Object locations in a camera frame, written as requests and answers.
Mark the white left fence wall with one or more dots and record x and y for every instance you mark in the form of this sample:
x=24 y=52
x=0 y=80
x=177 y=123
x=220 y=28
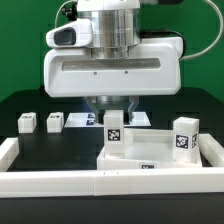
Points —
x=9 y=150

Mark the white marker sheet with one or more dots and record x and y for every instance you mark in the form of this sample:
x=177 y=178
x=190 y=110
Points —
x=139 y=119

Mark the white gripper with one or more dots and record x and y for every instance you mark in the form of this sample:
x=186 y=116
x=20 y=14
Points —
x=152 y=68

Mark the white square tabletop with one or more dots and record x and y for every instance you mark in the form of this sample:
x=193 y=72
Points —
x=145 y=149

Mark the white right fence wall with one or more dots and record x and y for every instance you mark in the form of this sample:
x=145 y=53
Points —
x=211 y=150

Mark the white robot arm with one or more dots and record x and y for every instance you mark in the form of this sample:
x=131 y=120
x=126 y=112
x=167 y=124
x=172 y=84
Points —
x=101 y=54

